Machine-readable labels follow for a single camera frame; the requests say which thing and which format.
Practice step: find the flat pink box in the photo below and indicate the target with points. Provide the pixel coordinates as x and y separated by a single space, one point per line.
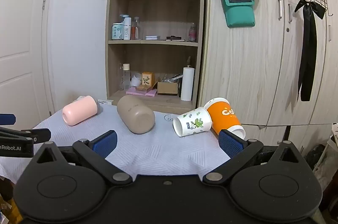
148 93

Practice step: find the pale quilted tablecloth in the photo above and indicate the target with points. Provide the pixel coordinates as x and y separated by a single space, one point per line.
158 151

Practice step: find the clear bottle with red liquid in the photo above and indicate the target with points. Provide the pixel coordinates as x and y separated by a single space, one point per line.
135 29

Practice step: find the pink cup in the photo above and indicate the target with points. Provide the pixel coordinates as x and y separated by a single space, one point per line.
79 110

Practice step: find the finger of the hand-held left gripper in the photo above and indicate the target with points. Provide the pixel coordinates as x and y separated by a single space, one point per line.
6 119
39 135

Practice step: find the flat black case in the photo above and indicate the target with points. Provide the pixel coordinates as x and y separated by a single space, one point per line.
175 38

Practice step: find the white door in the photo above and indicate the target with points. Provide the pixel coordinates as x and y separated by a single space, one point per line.
18 41

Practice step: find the white paper towel roll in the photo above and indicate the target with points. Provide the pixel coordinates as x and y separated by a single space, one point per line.
187 83

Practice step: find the teal pouch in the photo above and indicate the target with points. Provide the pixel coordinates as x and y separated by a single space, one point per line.
239 12

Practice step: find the small wooden box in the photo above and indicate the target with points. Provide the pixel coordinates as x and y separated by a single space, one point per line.
143 88

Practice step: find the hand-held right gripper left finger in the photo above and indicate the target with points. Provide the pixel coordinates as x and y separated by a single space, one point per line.
105 141

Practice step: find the tan cup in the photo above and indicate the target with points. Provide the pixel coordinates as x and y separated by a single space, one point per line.
135 115

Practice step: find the white plastic bag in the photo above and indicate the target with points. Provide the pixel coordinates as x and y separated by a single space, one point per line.
328 158

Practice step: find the cardboard box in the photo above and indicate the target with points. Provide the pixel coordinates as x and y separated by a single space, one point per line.
167 87

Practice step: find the flat white tin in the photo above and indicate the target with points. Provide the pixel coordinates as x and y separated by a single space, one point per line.
151 37

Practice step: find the white floral paper cup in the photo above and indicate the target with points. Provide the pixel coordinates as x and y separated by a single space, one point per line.
194 121

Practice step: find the white pump bottle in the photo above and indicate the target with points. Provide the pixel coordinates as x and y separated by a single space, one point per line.
127 28

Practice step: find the black ribbon bow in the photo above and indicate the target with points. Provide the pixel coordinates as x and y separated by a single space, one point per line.
309 49

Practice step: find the teal and white canister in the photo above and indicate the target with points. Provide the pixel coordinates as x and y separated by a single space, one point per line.
117 32

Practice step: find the clear bottle with beige cap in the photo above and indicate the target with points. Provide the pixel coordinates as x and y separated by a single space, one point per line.
125 78

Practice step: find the small white packet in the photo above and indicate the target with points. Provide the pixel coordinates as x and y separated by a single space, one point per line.
106 102

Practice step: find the orange paper cup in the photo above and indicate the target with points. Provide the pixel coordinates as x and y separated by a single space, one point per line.
224 113

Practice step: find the wooden wardrobe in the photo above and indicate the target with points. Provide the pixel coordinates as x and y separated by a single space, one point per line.
250 68

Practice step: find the yellow floral box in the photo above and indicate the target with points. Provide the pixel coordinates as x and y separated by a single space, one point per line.
148 79

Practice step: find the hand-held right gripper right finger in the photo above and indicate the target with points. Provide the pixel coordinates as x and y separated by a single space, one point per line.
230 144

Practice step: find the pink bottle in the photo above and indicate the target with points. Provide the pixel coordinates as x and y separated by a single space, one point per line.
192 33

